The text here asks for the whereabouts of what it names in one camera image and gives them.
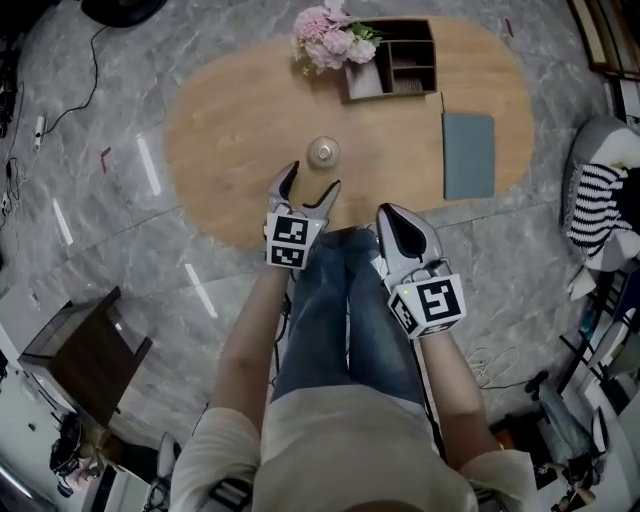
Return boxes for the wooden framed glass cabinet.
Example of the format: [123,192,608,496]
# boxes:
[567,0,640,80]

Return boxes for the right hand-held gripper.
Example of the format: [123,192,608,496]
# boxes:
[375,202,468,342]

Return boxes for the black floor cable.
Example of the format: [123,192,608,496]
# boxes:
[42,24,109,137]

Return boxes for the grey notebook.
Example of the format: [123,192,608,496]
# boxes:
[441,112,497,202]

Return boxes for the person's left forearm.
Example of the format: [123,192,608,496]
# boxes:
[209,264,292,442]

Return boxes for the black clothing pile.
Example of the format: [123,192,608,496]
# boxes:
[618,167,640,222]

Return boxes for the black white striped blanket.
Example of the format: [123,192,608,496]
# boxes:
[566,162,634,260]

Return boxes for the small glass jar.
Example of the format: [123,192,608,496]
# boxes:
[306,135,342,172]

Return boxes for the black white round robot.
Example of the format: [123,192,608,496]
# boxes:
[81,0,169,29]

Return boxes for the dark wooden side table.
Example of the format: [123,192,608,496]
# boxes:
[18,286,154,427]

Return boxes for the dark wooden organizer box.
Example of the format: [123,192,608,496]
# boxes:
[343,18,439,105]

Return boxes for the wooden oval coffee table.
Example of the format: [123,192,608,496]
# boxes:
[164,15,534,250]

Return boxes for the white floor cable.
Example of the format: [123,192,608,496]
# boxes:
[466,345,522,391]

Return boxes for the grey white beanbag chair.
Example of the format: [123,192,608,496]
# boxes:
[559,115,640,275]

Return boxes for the black shoulder strap buckle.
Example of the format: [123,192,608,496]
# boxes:
[209,477,252,512]

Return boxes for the person's blue jeans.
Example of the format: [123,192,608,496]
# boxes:
[272,228,427,407]

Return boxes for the person's right forearm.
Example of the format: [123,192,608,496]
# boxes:
[418,329,502,472]

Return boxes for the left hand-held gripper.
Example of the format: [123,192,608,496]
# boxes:
[263,160,343,272]

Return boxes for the pink flower bouquet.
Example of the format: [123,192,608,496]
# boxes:
[292,0,384,76]

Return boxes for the person's cream shirt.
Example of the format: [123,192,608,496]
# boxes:
[169,384,532,512]

